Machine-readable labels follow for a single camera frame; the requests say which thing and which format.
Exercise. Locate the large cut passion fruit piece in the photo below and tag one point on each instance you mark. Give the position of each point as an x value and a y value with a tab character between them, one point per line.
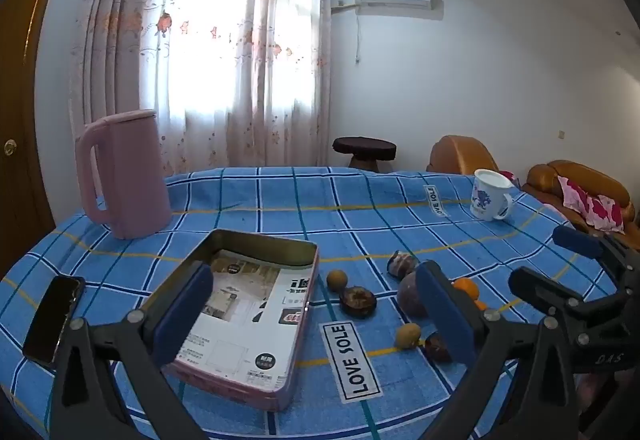
411	297

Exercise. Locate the white cup with blue print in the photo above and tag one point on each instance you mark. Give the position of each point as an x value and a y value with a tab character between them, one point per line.
487	200

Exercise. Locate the wooden door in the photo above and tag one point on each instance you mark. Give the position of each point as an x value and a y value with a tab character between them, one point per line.
25	70

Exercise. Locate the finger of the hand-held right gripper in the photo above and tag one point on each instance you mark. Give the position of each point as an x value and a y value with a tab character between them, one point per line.
537	291
577	241

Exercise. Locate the dark round stool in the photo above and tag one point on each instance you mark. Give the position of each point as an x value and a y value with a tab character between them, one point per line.
365	148

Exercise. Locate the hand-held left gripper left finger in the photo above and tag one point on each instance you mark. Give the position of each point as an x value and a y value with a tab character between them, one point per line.
182	315

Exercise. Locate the dark purple passion fruit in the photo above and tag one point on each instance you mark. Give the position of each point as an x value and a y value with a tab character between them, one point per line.
357	302

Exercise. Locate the pink metal tin box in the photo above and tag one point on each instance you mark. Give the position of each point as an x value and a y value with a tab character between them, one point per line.
260	247

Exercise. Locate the printed paper leaflet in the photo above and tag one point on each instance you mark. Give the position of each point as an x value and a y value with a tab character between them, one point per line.
250	320

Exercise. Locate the floral sheer curtain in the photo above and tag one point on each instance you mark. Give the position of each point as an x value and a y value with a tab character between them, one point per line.
125	45

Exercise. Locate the pink electric kettle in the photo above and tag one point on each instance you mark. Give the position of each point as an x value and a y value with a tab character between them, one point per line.
135	180

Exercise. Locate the brass door knob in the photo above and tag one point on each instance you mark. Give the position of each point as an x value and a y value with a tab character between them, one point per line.
9	147

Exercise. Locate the brown leather sofa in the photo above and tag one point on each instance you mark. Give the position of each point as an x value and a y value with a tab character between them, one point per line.
600	185

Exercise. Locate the blue checkered tablecloth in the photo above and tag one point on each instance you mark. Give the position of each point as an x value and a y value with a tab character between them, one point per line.
300	200

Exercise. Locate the black smartphone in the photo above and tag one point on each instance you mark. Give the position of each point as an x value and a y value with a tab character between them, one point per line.
50	320

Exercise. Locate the brown longan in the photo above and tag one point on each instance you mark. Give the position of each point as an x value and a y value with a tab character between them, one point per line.
336	280
408	335

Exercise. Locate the dark purple mangosteen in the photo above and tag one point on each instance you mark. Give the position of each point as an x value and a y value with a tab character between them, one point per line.
436	349

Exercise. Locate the pink patterned cloth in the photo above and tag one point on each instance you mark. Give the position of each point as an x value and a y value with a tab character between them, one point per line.
590	205

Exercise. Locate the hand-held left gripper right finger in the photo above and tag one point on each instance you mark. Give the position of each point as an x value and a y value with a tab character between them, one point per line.
445	315

